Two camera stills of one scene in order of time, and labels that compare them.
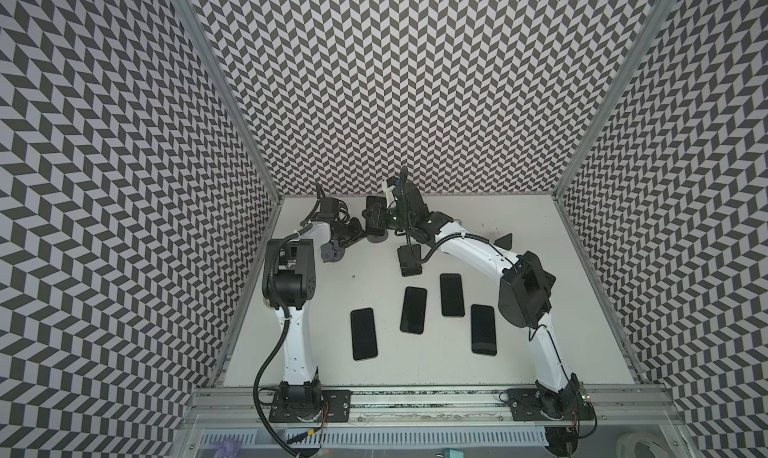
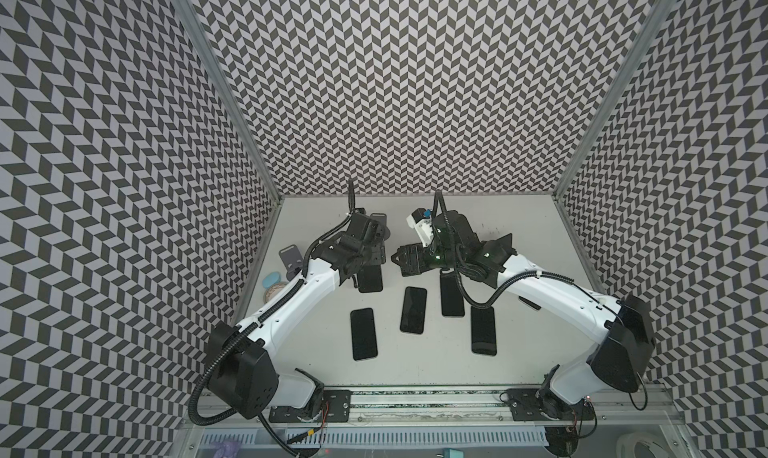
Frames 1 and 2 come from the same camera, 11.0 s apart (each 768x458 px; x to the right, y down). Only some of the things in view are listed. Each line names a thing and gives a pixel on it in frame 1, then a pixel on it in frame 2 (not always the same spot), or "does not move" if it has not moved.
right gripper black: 408,257 to 413,255
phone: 363,332 does not move
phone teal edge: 376,215 to 370,278
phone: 483,329 does not move
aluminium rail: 614,405 does not move
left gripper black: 358,234 to 379,254
